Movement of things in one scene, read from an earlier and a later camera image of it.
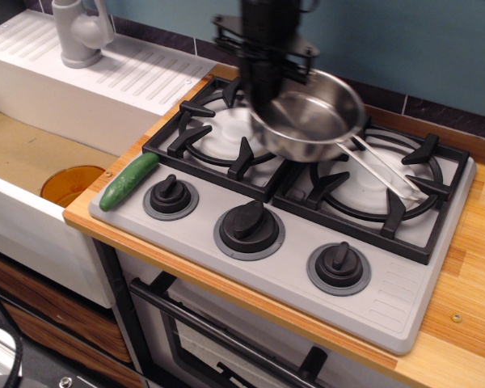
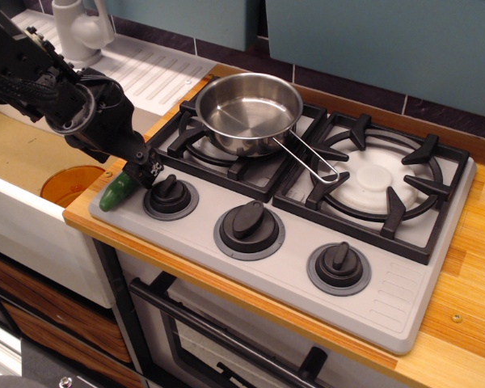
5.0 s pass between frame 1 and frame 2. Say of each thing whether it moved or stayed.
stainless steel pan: moved
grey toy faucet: stayed
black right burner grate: stayed
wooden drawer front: stayed
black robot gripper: moved
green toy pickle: stayed
